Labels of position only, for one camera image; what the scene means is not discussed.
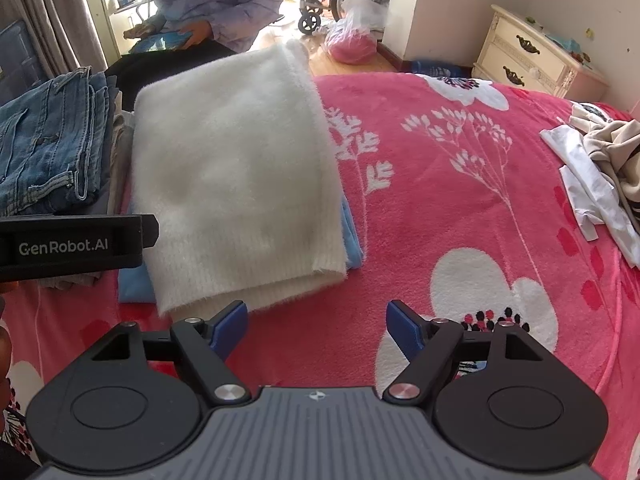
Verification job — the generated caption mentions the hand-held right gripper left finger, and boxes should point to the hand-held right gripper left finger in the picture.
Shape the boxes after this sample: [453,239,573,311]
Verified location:
[90,300,251,406]

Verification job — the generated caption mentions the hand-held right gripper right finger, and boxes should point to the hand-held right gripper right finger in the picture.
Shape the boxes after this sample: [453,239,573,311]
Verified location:
[382,300,546,406]

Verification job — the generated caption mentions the white fluffy sweater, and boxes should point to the white fluffy sweater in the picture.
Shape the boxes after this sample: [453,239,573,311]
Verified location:
[130,39,348,317]

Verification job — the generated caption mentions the person's left hand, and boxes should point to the person's left hand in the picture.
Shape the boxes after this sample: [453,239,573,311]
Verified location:
[0,329,13,409]

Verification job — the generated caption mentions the light blue folded garment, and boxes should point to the light blue folded garment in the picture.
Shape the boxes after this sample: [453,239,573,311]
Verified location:
[117,195,365,305]

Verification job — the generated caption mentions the folded blue jeans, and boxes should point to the folded blue jeans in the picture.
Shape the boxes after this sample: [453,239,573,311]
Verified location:
[0,66,116,217]

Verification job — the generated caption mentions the beige folded garment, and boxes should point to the beige folded garment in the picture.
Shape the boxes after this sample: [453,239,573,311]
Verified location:
[107,112,138,211]

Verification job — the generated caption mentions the pink floral blanket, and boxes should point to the pink floral blanket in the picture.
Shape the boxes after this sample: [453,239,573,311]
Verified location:
[0,72,640,480]

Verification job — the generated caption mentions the blue tablet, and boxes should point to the blue tablet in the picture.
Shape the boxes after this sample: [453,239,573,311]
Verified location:
[129,30,196,56]

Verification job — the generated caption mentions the white shirt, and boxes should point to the white shirt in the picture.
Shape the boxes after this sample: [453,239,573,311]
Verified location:
[539,102,640,268]

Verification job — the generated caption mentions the grey curtain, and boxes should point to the grey curtain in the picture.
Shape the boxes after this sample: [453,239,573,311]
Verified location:
[0,0,108,81]

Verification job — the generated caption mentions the pink plastic bag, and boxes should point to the pink plastic bag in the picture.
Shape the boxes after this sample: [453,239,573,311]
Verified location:
[324,22,378,65]

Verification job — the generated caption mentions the cream nightstand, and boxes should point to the cream nightstand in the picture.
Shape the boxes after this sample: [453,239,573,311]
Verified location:
[471,4,611,101]

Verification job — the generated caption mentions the white plastic bag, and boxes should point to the white plastic bag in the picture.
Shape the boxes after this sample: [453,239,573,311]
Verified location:
[340,0,391,36]

